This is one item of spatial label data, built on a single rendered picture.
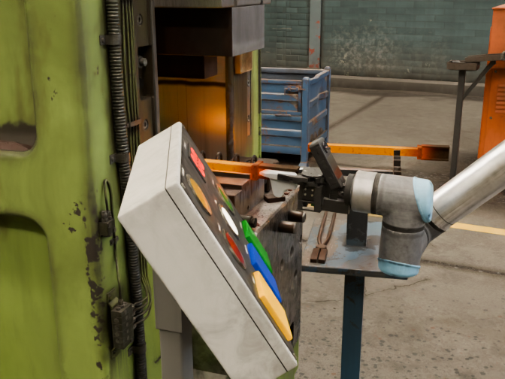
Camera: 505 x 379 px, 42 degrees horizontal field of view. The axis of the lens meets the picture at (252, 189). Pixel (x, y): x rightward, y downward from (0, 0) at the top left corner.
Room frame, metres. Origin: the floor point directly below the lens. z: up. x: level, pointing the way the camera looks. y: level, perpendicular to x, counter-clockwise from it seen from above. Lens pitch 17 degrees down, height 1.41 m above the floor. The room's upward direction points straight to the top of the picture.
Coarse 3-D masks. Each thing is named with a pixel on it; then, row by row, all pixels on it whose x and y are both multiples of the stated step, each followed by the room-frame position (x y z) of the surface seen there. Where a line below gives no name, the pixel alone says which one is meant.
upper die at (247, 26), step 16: (160, 16) 1.37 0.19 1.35; (176, 16) 1.36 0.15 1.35; (192, 16) 1.35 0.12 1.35; (208, 16) 1.34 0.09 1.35; (224, 16) 1.32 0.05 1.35; (240, 16) 1.36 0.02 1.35; (256, 16) 1.46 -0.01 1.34; (160, 32) 1.37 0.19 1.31; (176, 32) 1.36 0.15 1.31; (192, 32) 1.35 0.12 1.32; (208, 32) 1.34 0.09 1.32; (224, 32) 1.33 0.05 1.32; (240, 32) 1.36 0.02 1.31; (256, 32) 1.46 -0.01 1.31; (160, 48) 1.37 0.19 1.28; (176, 48) 1.36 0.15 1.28; (192, 48) 1.35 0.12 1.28; (208, 48) 1.34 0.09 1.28; (224, 48) 1.33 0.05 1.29; (240, 48) 1.36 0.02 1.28; (256, 48) 1.46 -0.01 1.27
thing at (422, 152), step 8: (328, 144) 1.98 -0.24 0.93; (336, 144) 1.98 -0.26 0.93; (344, 144) 1.98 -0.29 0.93; (352, 144) 1.98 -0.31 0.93; (360, 144) 1.98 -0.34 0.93; (424, 144) 1.93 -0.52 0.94; (432, 144) 1.93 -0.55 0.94; (336, 152) 1.97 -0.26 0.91; (344, 152) 1.96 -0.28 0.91; (352, 152) 1.96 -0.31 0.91; (360, 152) 1.95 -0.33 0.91; (368, 152) 1.95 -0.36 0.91; (376, 152) 1.94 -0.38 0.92; (384, 152) 1.94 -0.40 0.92; (392, 152) 1.93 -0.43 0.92; (408, 152) 1.92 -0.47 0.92; (416, 152) 1.92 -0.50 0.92; (424, 152) 1.92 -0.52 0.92; (432, 152) 1.92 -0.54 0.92; (440, 152) 1.91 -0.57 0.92; (448, 152) 1.91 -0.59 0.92; (432, 160) 1.91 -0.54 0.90; (440, 160) 1.91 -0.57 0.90; (448, 160) 1.90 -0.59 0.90
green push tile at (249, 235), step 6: (246, 222) 1.00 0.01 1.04; (246, 228) 0.96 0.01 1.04; (246, 234) 0.94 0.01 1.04; (252, 234) 0.98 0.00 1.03; (252, 240) 0.93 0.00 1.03; (258, 240) 1.00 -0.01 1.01; (258, 246) 0.95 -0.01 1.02; (258, 252) 0.93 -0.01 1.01; (264, 252) 0.98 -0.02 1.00; (264, 258) 0.93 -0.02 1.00; (270, 264) 0.96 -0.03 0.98; (270, 270) 0.93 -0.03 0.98
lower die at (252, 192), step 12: (228, 180) 1.40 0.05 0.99; (240, 180) 1.40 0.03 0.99; (252, 180) 1.43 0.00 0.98; (264, 180) 1.51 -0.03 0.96; (228, 192) 1.34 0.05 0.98; (240, 192) 1.36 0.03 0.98; (252, 192) 1.43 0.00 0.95; (264, 192) 1.51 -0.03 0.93; (240, 204) 1.35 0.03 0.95; (252, 204) 1.43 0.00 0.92
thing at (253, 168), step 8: (208, 160) 1.48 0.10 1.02; (216, 160) 1.48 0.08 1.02; (224, 160) 1.48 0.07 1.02; (216, 168) 1.45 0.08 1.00; (224, 168) 1.44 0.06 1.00; (232, 168) 1.44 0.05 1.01; (240, 168) 1.43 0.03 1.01; (248, 168) 1.42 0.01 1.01; (256, 168) 1.41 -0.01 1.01; (264, 168) 1.41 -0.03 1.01; (272, 168) 1.41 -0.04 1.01; (280, 168) 1.40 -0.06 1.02; (288, 168) 1.40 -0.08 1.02; (296, 168) 1.39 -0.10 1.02; (256, 176) 1.41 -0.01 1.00
